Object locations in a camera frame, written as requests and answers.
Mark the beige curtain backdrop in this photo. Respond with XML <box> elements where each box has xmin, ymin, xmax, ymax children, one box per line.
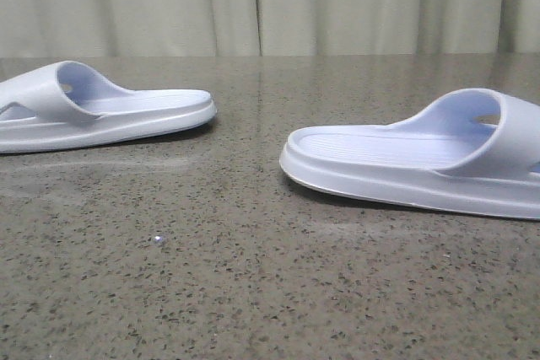
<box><xmin>1</xmin><ymin>0</ymin><xmax>539</xmax><ymax>57</ymax></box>

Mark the light blue slipper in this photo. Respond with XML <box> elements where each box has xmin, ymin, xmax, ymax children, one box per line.
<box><xmin>279</xmin><ymin>89</ymin><xmax>539</xmax><ymax>219</ymax></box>
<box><xmin>1</xmin><ymin>61</ymin><xmax>217</xmax><ymax>153</ymax></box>

